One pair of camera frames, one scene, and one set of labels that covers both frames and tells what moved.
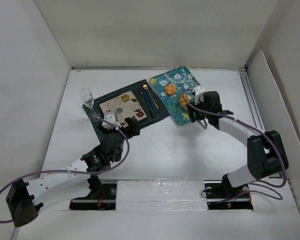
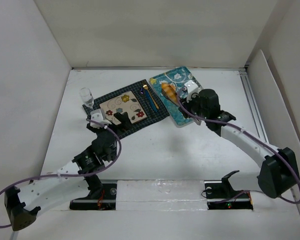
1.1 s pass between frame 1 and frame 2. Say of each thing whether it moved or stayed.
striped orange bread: moved
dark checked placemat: stayed
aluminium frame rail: stayed
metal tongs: moved
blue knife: stayed
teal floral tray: stayed
